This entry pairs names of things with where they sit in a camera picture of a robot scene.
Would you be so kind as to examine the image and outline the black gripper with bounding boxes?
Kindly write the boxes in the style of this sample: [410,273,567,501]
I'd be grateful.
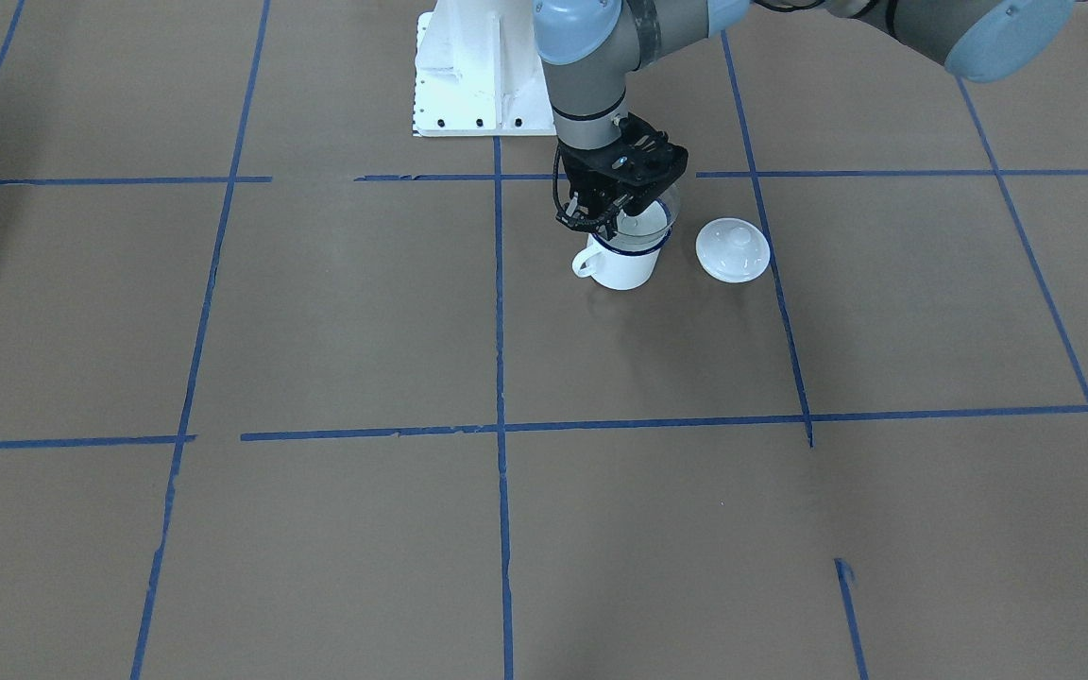
[555,113,689,238]

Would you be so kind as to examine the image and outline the white mug lid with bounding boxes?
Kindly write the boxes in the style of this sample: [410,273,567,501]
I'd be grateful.
[695,218,772,284]

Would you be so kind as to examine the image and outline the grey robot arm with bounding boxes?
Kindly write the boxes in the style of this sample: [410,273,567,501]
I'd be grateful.
[532,1,1074,238]

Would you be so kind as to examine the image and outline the white enamel mug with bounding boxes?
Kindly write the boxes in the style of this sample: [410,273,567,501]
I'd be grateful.
[571,230,671,290]

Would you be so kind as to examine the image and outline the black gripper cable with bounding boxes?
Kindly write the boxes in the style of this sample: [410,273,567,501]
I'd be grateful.
[551,143,571,223]

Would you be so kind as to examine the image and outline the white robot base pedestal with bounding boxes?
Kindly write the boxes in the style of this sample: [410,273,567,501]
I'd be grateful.
[412,1,555,138]

